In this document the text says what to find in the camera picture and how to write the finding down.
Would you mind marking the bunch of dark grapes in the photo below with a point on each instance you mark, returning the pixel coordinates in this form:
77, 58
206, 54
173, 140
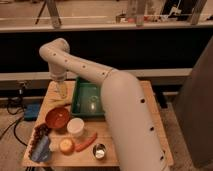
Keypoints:
39, 131

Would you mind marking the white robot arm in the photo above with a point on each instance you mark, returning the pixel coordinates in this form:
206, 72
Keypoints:
127, 114

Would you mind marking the small steel cup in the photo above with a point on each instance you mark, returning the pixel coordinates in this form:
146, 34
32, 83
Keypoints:
99, 151

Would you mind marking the blue crumpled bag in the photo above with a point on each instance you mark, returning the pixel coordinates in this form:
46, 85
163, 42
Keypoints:
42, 151

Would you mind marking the green plastic tray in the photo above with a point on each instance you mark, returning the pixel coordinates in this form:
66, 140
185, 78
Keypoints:
86, 100

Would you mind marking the orange bowl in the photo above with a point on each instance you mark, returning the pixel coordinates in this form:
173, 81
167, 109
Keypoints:
57, 118

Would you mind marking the white plastic cup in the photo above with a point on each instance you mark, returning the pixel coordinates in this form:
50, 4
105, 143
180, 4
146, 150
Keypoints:
76, 127

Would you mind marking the yellow round fruit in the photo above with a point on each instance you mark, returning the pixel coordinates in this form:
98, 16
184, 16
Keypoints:
66, 146

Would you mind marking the orange carrot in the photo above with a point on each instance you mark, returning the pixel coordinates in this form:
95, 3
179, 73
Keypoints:
82, 144

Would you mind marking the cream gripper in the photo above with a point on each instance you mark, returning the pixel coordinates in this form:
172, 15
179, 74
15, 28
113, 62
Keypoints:
62, 89

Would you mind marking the wooden table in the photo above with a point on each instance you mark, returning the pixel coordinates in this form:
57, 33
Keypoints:
85, 158

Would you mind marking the blue box on floor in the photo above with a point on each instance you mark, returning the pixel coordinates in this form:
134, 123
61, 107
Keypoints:
31, 112

